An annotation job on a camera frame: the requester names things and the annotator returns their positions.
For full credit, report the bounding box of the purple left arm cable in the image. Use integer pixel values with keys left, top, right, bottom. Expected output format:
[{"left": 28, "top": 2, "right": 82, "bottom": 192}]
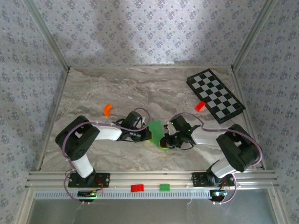
[{"left": 63, "top": 107, "right": 152, "bottom": 206}]

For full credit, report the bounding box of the black and grey chessboard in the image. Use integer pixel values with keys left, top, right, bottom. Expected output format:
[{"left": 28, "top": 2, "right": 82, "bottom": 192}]
[{"left": 186, "top": 69, "right": 246, "bottom": 124}]

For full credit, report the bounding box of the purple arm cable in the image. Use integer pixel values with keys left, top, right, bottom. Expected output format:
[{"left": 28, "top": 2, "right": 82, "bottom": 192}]
[
  {"left": 168, "top": 112, "right": 264, "bottom": 206},
  {"left": 63, "top": 107, "right": 152, "bottom": 206}
]

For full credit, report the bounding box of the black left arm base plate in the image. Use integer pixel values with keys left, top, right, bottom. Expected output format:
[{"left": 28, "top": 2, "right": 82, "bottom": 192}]
[{"left": 67, "top": 172, "right": 111, "bottom": 189}]

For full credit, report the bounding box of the long aluminium mounting rail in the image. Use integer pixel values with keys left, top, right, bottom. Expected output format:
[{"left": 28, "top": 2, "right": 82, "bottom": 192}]
[{"left": 25, "top": 170, "right": 279, "bottom": 190}]

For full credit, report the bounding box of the aluminium table side rail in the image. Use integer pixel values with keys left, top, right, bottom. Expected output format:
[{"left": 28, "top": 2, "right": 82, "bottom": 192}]
[
  {"left": 231, "top": 67, "right": 267, "bottom": 170},
  {"left": 36, "top": 66, "right": 71, "bottom": 172}
]

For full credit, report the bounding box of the red toy brick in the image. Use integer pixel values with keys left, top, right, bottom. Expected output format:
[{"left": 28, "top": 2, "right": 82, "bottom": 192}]
[{"left": 130, "top": 184, "right": 145, "bottom": 193}]

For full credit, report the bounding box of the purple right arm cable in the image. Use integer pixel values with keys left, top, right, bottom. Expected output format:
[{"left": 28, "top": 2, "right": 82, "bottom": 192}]
[{"left": 168, "top": 112, "right": 264, "bottom": 206}]

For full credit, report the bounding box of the grey slotted cable duct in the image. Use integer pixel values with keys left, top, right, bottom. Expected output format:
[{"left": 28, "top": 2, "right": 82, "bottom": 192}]
[{"left": 35, "top": 189, "right": 212, "bottom": 199}]

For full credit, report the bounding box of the aluminium frame post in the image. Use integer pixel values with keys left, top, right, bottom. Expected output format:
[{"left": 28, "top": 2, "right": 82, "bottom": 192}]
[
  {"left": 23, "top": 0, "right": 71, "bottom": 70},
  {"left": 231, "top": 0, "right": 280, "bottom": 70}
]

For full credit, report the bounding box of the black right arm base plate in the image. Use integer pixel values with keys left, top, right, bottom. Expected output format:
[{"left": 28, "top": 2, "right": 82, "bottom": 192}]
[{"left": 192, "top": 172, "right": 235, "bottom": 187}]

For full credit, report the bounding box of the orange curved plastic block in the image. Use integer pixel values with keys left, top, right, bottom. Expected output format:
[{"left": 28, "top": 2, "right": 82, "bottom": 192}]
[{"left": 104, "top": 104, "right": 114, "bottom": 118}]

